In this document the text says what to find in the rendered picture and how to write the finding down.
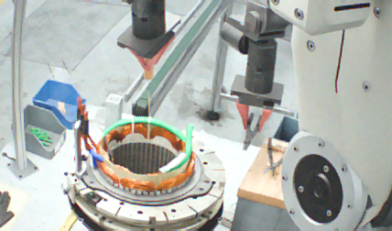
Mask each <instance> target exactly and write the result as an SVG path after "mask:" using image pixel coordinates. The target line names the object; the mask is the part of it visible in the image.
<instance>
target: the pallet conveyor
mask: <svg viewBox="0 0 392 231"><path fill-rule="evenodd" d="M204 2H206V0H200V2H198V3H197V5H195V6H194V8H193V9H192V10H191V11H190V12H189V14H188V15H186V16H185V17H184V19H183V20H182V21H181V24H180V25H178V26H177V27H176V29H175V30H173V31H174V32H175V38H176V37H177V36H178V35H179V33H180V31H181V30H182V29H183V28H184V27H185V25H187V24H188V22H189V21H190V20H191V17H192V16H194V14H195V13H196V12H197V11H198V10H199V9H200V7H201V5H203V3H204ZM234 2H236V3H240V4H243V5H246V3H245V0H210V1H209V2H208V3H207V5H206V6H205V7H204V8H203V9H202V10H201V12H200V13H199V14H198V15H197V16H196V17H195V19H194V20H193V21H192V22H191V25H189V27H188V28H187V29H186V30H185V31H184V33H183V34H182V35H181V36H180V39H179V40H178V41H177V42H176V44H175V45H174V46H173V48H172V49H171V50H170V51H169V53H168V54H167V55H166V57H165V58H164V59H163V61H162V62H161V63H160V64H159V66H158V67H157V68H156V69H155V71H154V78H153V79H152V80H150V81H149V91H148V81H147V83H146V84H145V85H144V87H143V88H142V90H141V91H140V92H139V94H138V95H137V96H136V99H135V100H134V101H133V103H132V113H131V115H132V116H136V117H140V116H143V117H149V110H148V109H149V108H148V106H149V107H150V117H152V118H154V116H155V113H156V112H157V110H158V109H159V108H160V107H161V105H162V104H163V102H164V101H165V99H166V98H167V96H168V95H169V92H170V90H171V89H172V87H173V86H174V84H175V83H176V81H177V80H178V78H179V77H180V76H181V75H182V73H183V72H184V70H185V69H186V67H187V66H188V64H189V62H190V60H191V58H192V57H193V55H194V54H195V53H196V52H197V50H198V49H199V47H200V46H201V44H202V42H203V41H204V40H205V39H206V37H207V36H208V35H209V34H210V32H211V30H212V28H213V26H215V24H216V23H217V21H218V19H219V18H220V24H219V25H220V29H219V35H218V41H217V47H216V52H215V54H216V59H215V64H214V72H213V77H212V89H211V96H210V102H209V109H208V110H209V111H210V112H208V113H207V116H206V117H207V118H208V119H210V120H213V121H214V120H218V119H219V112H220V110H221V109H220V103H221V99H224V100H227V101H231V102H235V103H236V99H237V95H236V94H234V95H233V96H231V95H230V93H228V91H227V90H226V89H225V87H224V86H223V75H224V68H225V63H226V57H227V52H226V51H227V46H228V45H227V44H226V43H224V42H222V41H221V38H220V31H221V27H222V26H223V24H224V23H225V22H226V18H227V17H229V16H231V15H232V8H233V4H234ZM144 80H145V77H144V70H143V71H142V72H141V73H140V74H139V76H138V77H137V78H136V80H135V81H134V82H133V84H132V85H130V88H129V89H128V91H127V92H126V93H125V102H126V103H128V100H129V99H130V97H131V96H133V94H134V93H135V92H136V90H137V87H138V86H139V84H140V83H142V82H143V81H144ZM148 94H149V104H148ZM273 112H276V113H279V114H282V115H286V116H291V117H293V118H295V119H298V120H299V111H298V104H297V106H296V110H293V109H289V108H287V107H283V106H280V105H276V104H275V106H274V110H273Z"/></svg>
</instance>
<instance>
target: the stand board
mask: <svg viewBox="0 0 392 231"><path fill-rule="evenodd" d="M265 141H266V142H268V137H267V138H266V140H265ZM265 141H264V143H263V145H262V148H261V149H260V150H259V152H258V154H257V156H256V157H255V159H254V161H253V163H252V164H251V166H250V168H249V169H248V171H247V174H246V176H245V177H244V179H243V180H242V182H241V184H240V185H239V187H238V189H237V194H236V197H238V196H239V197H241V198H244V199H246V200H247V199H248V200H251V201H253V202H259V203H262V204H267V205H272V206H275V207H278V208H283V209H286V210H287V208H286V207H287V206H286V205H285V204H284V202H285V201H284V199H283V194H282V191H281V189H282V187H281V181H280V179H281V169H282V164H280V170H279V173H278V174H277V173H274V176H272V174H273V172H269V171H268V172H267V173H265V174H264V171H265V170H266V169H267V163H268V162H269V159H268V155H267V148H264V144H265ZM272 143H275V144H278V145H280V146H282V147H285V148H286V147H287V146H288V145H289V144H288V143H285V142H282V141H276V140H275V139H272ZM271 151H272V154H273V155H272V157H273V160H274V163H276V162H277V161H279V160H280V159H281V157H282V158H283V157H284V154H285V153H282V152H279V151H277V150H276V151H274V150H272V149H271Z"/></svg>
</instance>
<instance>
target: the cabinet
mask: <svg viewBox="0 0 392 231"><path fill-rule="evenodd" d="M230 231H301V230H300V229H299V227H298V226H297V225H296V224H295V223H294V221H293V220H292V218H291V217H290V214H289V213H288V210H286V209H283V208H278V207H275V206H272V205H267V204H265V203H259V202H253V201H251V200H248V199H247V200H246V199H244V198H241V197H239V196H238V200H237V203H236V206H235V209H234V216H233V221H232V225H231V229H230Z"/></svg>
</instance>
